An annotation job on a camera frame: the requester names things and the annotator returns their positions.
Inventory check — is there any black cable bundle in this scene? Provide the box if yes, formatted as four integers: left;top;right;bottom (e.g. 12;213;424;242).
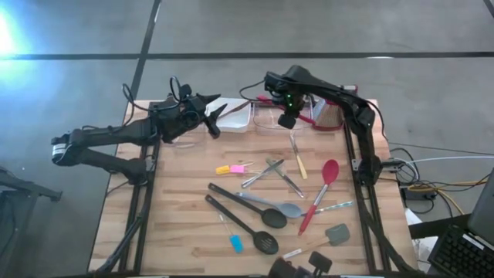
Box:
385;146;491;217

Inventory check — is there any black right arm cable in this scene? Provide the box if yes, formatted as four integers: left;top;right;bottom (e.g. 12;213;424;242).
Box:
239;79;271;102

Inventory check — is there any computer monitor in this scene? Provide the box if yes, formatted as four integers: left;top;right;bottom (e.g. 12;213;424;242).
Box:
466;165;494;246

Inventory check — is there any red box grater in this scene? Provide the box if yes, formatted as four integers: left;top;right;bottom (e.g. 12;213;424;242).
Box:
311;83;358;131

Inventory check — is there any silver metal table knife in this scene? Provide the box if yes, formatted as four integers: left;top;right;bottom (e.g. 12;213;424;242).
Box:
241;158;286;189
219;100;252;120

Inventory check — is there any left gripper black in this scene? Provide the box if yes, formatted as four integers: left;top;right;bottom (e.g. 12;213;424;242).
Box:
152;92;228;144

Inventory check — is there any teal patterned handle knife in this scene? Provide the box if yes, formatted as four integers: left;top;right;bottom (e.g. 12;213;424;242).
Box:
299;200;355;217

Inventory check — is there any white plastic container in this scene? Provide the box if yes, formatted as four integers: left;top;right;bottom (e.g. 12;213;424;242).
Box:
204;97;252;134

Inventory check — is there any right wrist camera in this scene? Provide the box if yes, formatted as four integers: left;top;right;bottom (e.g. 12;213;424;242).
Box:
277;114;297;131

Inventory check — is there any white paper sheet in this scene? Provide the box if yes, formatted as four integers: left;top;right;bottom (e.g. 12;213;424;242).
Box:
404;208;439;263

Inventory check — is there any black slotted serving spoon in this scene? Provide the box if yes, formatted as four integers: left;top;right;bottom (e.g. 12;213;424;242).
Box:
204;194;280;256

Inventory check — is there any grey-blue serving spoon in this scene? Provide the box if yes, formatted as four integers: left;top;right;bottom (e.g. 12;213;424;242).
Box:
235;191;305;219

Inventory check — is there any small yellow silicone spatula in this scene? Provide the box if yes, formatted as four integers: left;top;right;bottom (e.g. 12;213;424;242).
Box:
215;164;255;176

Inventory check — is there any small pink silicone spatula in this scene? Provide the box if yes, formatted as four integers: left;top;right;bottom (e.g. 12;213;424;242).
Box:
229;161;255;175

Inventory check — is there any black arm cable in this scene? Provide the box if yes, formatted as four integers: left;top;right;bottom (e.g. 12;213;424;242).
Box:
239;79;271;102
121;76;182;117

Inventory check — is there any black leader arm handle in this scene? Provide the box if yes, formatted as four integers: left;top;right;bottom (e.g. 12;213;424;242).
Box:
268;250;333;278

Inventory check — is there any black keyboard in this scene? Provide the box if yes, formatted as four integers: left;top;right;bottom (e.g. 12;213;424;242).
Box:
427;225;494;278

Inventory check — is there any black power strip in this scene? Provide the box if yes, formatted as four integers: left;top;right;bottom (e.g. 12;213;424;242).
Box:
400;185;439;202

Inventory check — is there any black solid serving spoon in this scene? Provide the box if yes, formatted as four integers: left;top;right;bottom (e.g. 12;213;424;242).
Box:
207;182;289;229

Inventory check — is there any black aluminium table frame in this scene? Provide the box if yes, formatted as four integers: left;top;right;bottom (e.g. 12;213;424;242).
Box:
94;98;420;277

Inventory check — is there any grey spatula with wooden handle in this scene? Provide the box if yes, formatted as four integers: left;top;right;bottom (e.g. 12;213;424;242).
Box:
281;222;351;260

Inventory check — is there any yellow cable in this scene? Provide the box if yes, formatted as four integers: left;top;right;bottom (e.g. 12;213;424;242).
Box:
407;181;489;215

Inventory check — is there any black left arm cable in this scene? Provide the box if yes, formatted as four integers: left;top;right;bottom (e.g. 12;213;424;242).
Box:
121;76;182;117

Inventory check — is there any cream-handled table knife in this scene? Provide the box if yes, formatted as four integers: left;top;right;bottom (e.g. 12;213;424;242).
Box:
289;131;309;180

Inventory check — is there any black metal stand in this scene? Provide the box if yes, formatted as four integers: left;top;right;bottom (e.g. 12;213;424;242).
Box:
0;168;63;278

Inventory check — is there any small blue silicone spatula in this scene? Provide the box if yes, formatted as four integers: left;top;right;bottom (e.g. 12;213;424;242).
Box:
218;213;245;255

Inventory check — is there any black desk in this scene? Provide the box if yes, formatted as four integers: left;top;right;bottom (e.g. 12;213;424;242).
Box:
408;213;474;240

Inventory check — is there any red spoon with metal neck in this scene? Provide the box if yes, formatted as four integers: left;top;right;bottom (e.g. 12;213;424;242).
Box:
297;158;340;236

